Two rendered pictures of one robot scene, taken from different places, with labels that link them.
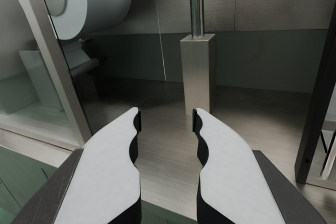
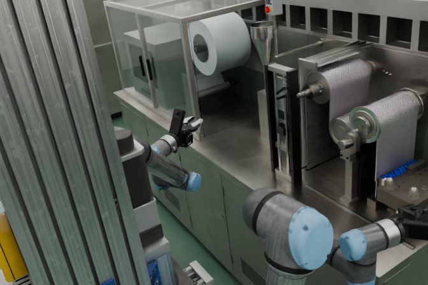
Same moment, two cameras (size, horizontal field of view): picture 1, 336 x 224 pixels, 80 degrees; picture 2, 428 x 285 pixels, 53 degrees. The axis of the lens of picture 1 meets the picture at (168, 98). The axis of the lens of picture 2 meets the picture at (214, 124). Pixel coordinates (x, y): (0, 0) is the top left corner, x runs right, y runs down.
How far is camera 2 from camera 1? 1.81 m
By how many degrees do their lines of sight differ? 29
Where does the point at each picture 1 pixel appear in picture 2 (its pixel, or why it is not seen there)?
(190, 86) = (262, 118)
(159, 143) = (233, 144)
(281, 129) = not seen: hidden behind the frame
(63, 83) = (194, 103)
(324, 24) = not seen: hidden behind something
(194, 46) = (262, 97)
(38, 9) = (191, 74)
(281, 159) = not seen: hidden behind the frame
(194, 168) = (238, 157)
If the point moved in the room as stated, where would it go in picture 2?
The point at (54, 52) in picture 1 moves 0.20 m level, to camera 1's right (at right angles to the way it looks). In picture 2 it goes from (193, 90) to (226, 93)
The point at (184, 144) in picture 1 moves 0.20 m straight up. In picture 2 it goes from (244, 148) to (241, 114)
